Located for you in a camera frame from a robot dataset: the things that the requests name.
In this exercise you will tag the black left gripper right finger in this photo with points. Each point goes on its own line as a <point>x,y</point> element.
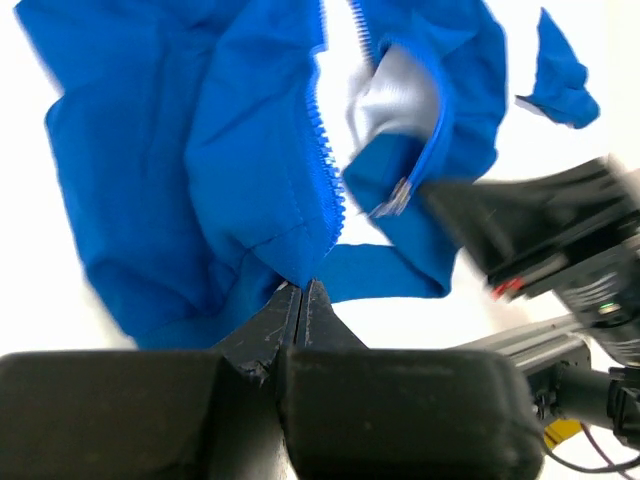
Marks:
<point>359,413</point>

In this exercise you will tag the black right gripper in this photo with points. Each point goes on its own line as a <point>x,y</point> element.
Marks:
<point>574,234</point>

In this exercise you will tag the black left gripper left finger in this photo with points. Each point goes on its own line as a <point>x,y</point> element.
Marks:
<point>116,414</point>

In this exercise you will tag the blue red white hooded jacket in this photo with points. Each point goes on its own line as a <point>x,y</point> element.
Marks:
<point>210,152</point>

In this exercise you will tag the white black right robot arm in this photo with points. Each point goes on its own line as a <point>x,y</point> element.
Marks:
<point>605,399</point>

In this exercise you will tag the aluminium table frame rail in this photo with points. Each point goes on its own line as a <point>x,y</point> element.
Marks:
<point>533,355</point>

